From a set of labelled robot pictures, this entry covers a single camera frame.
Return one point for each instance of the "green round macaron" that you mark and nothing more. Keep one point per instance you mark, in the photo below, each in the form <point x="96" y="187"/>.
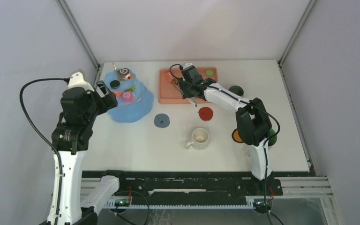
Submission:
<point x="209" y="72"/>

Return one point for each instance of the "brown swirl roll cake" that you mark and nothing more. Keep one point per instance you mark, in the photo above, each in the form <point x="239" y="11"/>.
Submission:
<point x="124" y="74"/>

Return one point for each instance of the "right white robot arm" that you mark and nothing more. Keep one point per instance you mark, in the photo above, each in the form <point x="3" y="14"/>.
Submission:
<point x="252" y="120"/>

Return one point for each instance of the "dark green ceramic mug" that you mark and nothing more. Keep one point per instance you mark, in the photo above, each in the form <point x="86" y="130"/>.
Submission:
<point x="237" y="90"/>

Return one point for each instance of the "blue-grey round coaster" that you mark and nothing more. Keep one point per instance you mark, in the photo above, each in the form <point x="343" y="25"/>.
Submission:
<point x="161" y="120"/>

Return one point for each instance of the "black round cookie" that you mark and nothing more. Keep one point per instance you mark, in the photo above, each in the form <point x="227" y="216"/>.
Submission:
<point x="115" y="84"/>

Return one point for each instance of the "metal serving tongs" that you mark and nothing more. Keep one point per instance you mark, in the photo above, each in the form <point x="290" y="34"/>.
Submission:
<point x="176" y="84"/>

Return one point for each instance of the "green swirl roll cake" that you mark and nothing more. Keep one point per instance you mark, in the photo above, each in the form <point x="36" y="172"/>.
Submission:
<point x="132" y="89"/>

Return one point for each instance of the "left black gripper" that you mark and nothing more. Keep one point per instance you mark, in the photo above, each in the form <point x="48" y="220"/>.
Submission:
<point x="107" y="102"/>

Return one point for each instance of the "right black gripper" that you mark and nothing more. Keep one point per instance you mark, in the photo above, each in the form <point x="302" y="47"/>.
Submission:
<point x="186" y="93"/>

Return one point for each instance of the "light pink swirl roll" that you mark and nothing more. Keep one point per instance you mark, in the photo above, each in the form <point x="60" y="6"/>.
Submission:
<point x="117" y="93"/>

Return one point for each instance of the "orange round coaster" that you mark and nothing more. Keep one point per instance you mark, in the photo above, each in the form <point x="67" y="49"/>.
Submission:
<point x="236" y="137"/>

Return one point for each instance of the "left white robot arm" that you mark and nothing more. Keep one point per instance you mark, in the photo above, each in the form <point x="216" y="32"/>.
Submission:
<point x="70" y="143"/>

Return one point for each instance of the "pink swirl roll cake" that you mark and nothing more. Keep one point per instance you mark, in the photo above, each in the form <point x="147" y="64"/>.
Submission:
<point x="128" y="97"/>

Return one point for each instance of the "red round coaster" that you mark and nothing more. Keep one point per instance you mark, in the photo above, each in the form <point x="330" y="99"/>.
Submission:
<point x="205" y="113"/>

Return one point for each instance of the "blue three-tier cake stand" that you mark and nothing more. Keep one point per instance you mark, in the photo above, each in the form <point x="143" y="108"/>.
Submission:
<point x="129" y="113"/>

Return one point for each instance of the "floral mug green inside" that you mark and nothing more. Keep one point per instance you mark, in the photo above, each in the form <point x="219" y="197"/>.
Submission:
<point x="272" y="138"/>

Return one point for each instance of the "pink dessert tray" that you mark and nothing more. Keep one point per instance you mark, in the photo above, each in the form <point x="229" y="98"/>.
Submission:
<point x="168" y="94"/>

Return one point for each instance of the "pink cake slice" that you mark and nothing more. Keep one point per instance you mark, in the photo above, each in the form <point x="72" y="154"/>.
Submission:
<point x="168" y="76"/>

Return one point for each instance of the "cream ceramic mug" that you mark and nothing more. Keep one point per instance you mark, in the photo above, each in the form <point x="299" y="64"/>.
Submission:
<point x="200" y="139"/>

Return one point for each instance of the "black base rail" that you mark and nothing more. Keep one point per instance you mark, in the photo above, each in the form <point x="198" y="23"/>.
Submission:
<point x="191" y="188"/>

